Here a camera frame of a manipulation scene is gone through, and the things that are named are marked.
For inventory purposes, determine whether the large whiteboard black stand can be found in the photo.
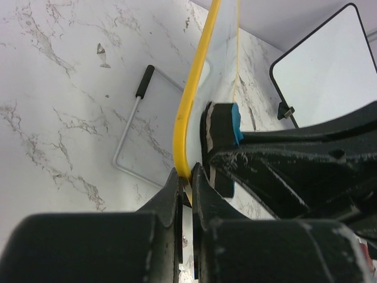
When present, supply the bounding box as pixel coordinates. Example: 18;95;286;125
277;102;295;120

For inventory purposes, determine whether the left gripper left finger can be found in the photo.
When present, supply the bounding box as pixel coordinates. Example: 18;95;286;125
1;170;183;282

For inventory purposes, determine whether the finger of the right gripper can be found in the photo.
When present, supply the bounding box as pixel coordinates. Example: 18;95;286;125
240;101;376;145
208;145;376;226

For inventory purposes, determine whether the small whiteboard wire stand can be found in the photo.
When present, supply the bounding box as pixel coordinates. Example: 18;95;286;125
112;65;183;187

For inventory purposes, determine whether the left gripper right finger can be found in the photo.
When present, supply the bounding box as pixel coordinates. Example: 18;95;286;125
192;164;371;282

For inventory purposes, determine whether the yellow framed small whiteboard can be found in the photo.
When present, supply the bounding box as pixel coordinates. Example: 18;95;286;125
172;0;242;207

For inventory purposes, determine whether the black framed large whiteboard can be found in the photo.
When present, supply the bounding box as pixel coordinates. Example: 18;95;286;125
269;3;376;127

